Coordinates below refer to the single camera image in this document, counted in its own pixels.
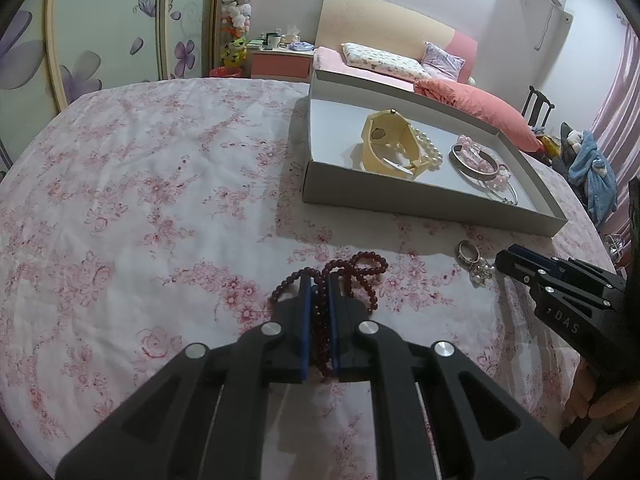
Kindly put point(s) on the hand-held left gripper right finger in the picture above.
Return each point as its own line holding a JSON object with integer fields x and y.
{"x": 334, "y": 330}

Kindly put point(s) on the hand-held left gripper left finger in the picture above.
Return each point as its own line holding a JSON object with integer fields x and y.
{"x": 304, "y": 330}

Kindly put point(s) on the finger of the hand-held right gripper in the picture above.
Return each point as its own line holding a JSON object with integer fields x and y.
{"x": 515, "y": 267}
{"x": 530, "y": 255}

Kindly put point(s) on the pearl cluster earring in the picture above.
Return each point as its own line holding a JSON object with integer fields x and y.
{"x": 482, "y": 275}

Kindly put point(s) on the thin silver bangle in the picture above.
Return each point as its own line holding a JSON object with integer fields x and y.
{"x": 510, "y": 201}

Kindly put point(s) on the wide silver cuff bangle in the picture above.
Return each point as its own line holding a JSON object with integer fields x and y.
{"x": 470, "y": 173}

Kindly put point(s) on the cream yellow plastic watch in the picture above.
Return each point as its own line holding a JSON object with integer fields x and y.
{"x": 390, "y": 130}

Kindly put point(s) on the grey cardboard box tray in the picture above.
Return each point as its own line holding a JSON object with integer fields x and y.
{"x": 340, "y": 125}

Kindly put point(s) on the person's right hand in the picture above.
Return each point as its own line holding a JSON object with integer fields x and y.
{"x": 577, "y": 395}

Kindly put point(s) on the blue plush garment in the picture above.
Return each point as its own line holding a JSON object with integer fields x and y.
{"x": 595, "y": 175}

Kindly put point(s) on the grey plush toy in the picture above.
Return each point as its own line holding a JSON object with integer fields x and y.
{"x": 570, "y": 142}

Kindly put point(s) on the dark wooden chair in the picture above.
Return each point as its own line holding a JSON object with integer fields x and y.
{"x": 537, "y": 107}

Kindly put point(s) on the pink folded quilt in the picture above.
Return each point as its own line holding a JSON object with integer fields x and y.
{"x": 475, "y": 105}

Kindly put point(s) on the pink curtain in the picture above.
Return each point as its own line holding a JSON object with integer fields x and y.
{"x": 620, "y": 105}

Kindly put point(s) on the purple patterned pillow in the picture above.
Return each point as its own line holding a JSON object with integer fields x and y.
{"x": 442, "y": 62}

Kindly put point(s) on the white patterned pillow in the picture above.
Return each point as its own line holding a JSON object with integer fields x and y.
{"x": 380, "y": 62}

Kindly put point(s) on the pink white nightstand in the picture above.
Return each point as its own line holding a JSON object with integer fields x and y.
{"x": 280, "y": 65}

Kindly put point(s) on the bed with pink sheet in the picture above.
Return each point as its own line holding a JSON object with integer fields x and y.
{"x": 330, "y": 62}

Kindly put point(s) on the red plastic bag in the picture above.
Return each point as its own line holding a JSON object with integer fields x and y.
{"x": 227, "y": 72}

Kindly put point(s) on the cream pink headboard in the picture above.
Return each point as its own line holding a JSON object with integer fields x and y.
{"x": 380, "y": 20}

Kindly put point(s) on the light blue cloth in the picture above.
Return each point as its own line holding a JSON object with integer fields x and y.
{"x": 301, "y": 47}

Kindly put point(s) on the white mug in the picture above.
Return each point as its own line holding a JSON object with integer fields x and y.
{"x": 273, "y": 41}

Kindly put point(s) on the tissue box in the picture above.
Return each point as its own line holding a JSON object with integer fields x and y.
{"x": 291, "y": 37}

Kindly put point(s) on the plush toy tower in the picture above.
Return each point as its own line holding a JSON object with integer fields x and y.
{"x": 237, "y": 5}

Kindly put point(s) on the floral glass sliding wardrobe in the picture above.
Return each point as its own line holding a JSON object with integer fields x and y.
{"x": 100, "y": 20}

